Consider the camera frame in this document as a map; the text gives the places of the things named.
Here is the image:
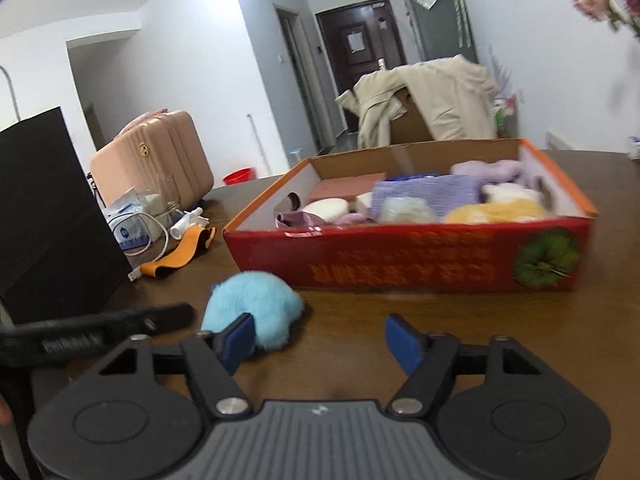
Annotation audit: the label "purple artificial flowers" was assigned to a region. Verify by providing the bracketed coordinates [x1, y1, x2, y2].
[487, 47, 517, 107]

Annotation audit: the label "beige coat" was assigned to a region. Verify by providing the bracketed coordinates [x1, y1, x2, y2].
[334, 54, 501, 149]

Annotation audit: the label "white folded umbrella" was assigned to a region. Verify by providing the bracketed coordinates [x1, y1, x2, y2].
[449, 0, 469, 52]

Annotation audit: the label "purple fluffy headband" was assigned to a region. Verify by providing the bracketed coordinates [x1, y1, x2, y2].
[449, 159, 532, 187]

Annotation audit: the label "pink suitcase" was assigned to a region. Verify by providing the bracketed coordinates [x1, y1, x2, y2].
[89, 108, 215, 207]

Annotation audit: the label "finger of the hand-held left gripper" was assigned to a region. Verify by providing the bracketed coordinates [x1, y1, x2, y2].
[0, 332, 118, 370]
[0, 302, 195, 345]

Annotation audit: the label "black box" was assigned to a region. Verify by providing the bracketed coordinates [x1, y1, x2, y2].
[0, 107, 132, 327]

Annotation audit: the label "blue fluffy plush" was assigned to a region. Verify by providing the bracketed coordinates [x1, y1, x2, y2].
[200, 270, 306, 351]

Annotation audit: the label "red cardboard box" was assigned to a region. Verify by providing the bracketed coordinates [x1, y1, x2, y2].
[222, 138, 599, 292]

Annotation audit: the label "purple satin headband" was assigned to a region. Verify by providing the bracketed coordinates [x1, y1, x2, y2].
[274, 209, 327, 231]

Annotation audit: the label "white orange plush toy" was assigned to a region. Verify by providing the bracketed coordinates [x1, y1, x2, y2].
[442, 182, 547, 225]

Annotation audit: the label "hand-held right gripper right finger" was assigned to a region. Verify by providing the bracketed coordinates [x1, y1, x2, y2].
[383, 313, 544, 419]

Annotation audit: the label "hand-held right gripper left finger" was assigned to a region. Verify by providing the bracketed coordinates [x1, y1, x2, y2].
[97, 312, 257, 419]

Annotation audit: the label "blue white tissue pack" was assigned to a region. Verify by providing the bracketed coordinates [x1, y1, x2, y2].
[104, 187, 167, 252]

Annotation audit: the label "red plastic basin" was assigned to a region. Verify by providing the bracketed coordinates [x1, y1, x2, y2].
[222, 167, 257, 187]

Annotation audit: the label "orange strap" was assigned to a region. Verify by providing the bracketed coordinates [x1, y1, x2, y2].
[139, 226, 217, 277]

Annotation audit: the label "white cable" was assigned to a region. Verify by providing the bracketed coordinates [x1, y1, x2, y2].
[106, 211, 172, 283]

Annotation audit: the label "pale green fluffy pad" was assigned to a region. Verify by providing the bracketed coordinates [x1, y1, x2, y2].
[377, 195, 437, 225]

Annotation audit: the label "lavender cloth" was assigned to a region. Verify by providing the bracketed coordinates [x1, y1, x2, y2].
[372, 174, 482, 219]

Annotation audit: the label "white spray bottle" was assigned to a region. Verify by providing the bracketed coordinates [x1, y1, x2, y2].
[169, 207, 209, 239]

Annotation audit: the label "brown chair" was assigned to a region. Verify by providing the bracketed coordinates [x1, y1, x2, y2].
[389, 87, 437, 144]

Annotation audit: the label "white round puff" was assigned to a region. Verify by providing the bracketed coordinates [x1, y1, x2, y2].
[301, 197, 352, 221]

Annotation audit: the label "grey refrigerator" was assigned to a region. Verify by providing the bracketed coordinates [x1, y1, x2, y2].
[402, 0, 479, 64]

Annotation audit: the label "clear glass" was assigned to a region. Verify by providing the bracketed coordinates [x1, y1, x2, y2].
[149, 174, 184, 217]

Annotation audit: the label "dark brown door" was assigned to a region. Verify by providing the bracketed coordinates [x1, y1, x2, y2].
[315, 0, 409, 97]

